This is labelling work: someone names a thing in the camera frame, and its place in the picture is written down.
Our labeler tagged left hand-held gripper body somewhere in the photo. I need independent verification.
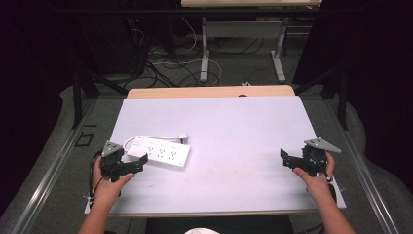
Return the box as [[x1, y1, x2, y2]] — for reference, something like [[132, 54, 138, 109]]
[[99, 140, 127, 183]]

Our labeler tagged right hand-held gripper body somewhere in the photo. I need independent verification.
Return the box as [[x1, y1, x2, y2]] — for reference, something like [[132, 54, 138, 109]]
[[301, 136, 343, 178]]

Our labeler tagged white power strip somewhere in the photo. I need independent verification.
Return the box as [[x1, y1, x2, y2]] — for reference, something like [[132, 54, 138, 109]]
[[126, 136, 192, 169]]

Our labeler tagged person's right hand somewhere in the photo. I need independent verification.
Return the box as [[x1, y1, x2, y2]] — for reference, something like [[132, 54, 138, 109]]
[[292, 150, 335, 203]]

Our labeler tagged person's left hand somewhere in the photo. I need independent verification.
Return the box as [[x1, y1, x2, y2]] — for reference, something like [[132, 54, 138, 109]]
[[92, 157, 134, 211]]

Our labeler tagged white table mat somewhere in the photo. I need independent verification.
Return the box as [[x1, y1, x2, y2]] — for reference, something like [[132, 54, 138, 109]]
[[108, 95, 347, 217]]

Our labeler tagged black metal stand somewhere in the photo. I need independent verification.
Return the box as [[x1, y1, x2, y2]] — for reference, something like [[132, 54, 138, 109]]
[[293, 61, 351, 131], [71, 62, 129, 130]]

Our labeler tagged person's white shoe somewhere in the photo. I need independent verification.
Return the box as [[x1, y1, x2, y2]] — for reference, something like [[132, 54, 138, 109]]
[[183, 227, 221, 234]]

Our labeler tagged person's dark clothing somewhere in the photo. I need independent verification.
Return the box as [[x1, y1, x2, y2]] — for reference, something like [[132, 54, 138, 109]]
[[144, 214, 295, 234]]

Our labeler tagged dark computer tower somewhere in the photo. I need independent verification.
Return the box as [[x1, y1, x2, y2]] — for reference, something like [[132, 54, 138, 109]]
[[79, 14, 149, 76]]

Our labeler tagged black horizontal bar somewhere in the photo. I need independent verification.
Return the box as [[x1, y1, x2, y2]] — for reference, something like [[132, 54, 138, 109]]
[[53, 7, 325, 16]]

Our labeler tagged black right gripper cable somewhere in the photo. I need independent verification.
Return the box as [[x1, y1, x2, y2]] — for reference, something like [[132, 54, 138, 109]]
[[307, 151, 338, 201]]

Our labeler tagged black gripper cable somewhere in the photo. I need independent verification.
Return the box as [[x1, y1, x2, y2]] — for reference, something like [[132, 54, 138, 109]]
[[88, 150, 105, 200], [307, 151, 338, 201]]

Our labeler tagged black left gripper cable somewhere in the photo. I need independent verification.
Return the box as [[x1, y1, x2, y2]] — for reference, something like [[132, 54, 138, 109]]
[[88, 150, 105, 200]]

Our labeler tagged black floor socket frame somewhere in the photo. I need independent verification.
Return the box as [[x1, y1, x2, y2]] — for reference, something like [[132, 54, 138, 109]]
[[74, 132, 95, 148]]

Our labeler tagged aluminium floor rail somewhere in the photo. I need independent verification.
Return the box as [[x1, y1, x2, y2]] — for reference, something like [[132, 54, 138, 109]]
[[9, 98, 98, 234], [324, 99, 401, 234]]

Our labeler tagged black floor cable bundle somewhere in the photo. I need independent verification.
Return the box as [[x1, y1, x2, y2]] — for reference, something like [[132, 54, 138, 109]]
[[123, 19, 199, 89]]

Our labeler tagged white floor cable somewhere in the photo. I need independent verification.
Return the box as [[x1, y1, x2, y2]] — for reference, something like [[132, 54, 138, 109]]
[[152, 16, 223, 87]]

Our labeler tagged white metal frame desk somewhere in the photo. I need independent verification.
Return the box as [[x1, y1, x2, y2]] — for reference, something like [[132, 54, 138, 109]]
[[180, 0, 323, 84]]

